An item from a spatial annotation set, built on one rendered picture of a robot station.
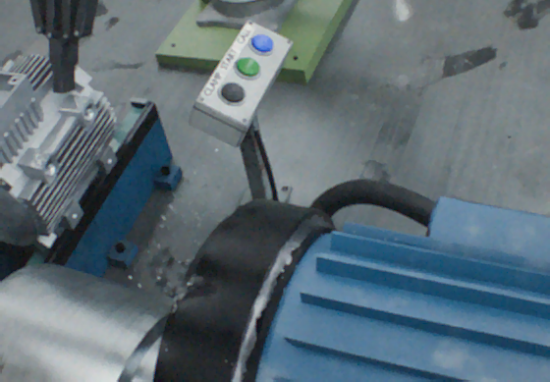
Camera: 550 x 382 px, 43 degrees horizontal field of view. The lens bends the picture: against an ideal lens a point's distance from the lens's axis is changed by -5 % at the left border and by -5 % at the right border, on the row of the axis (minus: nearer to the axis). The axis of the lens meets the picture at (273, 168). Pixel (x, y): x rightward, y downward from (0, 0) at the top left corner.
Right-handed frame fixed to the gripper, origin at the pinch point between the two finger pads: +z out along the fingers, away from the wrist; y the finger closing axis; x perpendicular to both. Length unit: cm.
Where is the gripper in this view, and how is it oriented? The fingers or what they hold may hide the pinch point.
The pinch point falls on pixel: (63, 65)
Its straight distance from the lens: 96.2
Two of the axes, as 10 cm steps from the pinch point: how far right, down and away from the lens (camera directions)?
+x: 3.7, -2.8, 8.9
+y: 9.3, 1.7, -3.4
